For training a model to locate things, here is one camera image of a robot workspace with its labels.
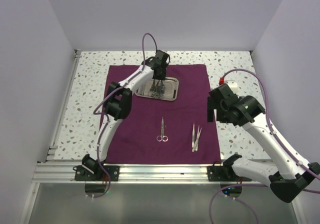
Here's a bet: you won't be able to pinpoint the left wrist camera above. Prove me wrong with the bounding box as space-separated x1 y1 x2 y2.
154 49 171 65

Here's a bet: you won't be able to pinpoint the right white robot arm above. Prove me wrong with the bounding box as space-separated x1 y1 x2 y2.
207 94 320 203

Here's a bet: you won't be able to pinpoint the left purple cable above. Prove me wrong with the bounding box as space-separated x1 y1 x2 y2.
93 33 161 199

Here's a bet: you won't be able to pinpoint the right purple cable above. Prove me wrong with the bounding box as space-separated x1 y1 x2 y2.
208 68 320 224

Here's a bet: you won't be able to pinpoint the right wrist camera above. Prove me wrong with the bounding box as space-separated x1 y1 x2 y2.
209 83 239 109

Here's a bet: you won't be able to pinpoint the aluminium rail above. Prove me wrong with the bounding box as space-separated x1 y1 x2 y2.
45 49 82 162
31 160 278 185

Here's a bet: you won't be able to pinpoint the purple surgical drape cloth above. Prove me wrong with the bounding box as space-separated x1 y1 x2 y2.
105 64 221 165

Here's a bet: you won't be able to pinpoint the aluminium front rail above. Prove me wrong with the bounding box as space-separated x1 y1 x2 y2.
31 160 278 185

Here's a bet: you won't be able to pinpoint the steel tweezers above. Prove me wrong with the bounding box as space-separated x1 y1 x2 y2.
194 126 202 152
191 124 198 152

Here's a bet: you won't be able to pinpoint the purple cable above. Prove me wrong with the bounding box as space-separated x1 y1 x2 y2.
93 33 161 199
208 68 320 224

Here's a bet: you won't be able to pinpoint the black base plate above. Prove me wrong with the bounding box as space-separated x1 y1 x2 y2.
206 165 252 182
72 165 120 182

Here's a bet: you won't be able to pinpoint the aluminium left side rail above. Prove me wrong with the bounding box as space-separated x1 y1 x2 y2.
45 49 82 162

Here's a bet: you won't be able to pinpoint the stainless steel instrument tray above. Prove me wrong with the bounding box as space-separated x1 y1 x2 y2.
135 77 179 102

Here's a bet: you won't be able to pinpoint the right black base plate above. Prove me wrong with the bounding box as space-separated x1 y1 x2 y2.
206 165 252 182

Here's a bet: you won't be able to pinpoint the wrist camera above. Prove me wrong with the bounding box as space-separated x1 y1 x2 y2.
209 83 239 109
154 49 171 65

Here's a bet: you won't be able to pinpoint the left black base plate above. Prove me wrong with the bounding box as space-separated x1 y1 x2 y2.
72 165 120 182

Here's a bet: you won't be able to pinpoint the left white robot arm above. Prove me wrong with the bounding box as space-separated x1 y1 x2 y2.
82 62 169 181

